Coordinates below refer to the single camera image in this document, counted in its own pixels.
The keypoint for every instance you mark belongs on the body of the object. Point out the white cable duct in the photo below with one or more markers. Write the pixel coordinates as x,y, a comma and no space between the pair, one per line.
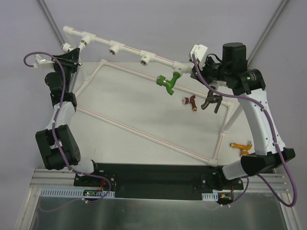
75,193
210,196

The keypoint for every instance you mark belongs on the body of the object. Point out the brown water faucet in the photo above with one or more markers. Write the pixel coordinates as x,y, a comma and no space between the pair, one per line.
190,100

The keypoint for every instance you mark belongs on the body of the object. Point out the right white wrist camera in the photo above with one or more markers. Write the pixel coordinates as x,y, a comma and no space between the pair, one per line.
200,52

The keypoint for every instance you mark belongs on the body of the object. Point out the left white cable duct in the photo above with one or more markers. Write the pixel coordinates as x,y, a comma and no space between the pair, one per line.
75,193

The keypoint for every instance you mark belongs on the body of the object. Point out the dark grey lever faucet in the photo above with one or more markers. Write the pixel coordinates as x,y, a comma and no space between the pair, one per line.
212,99

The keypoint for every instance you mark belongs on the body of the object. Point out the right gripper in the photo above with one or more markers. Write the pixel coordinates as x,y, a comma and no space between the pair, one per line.
213,98

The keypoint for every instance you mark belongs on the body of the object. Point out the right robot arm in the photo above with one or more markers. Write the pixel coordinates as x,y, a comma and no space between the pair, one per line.
248,88

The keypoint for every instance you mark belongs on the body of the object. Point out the yellow water faucet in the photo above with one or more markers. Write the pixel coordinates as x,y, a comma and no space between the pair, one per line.
244,149

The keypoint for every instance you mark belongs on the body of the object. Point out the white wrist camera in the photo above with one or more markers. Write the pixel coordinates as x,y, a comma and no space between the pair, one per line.
200,52
41,62

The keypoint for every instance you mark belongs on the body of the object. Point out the green water faucet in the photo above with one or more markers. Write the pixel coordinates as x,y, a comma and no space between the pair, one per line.
168,84

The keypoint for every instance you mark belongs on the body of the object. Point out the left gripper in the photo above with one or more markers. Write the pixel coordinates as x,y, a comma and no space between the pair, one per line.
66,61

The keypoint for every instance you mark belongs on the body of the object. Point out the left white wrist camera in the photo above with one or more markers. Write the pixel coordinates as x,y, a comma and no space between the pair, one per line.
41,62

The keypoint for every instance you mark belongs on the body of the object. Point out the right white cable duct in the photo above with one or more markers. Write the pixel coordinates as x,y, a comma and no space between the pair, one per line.
210,196

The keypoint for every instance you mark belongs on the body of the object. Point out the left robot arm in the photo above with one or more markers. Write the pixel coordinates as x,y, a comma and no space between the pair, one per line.
56,143

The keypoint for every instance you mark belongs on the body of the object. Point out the white water faucet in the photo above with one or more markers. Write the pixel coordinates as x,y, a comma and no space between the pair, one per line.
66,47

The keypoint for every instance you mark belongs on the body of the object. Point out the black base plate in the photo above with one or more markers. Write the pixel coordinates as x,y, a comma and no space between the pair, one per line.
153,181

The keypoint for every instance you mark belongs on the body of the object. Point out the white PVC pipe frame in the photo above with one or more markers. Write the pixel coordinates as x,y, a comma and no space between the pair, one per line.
123,117

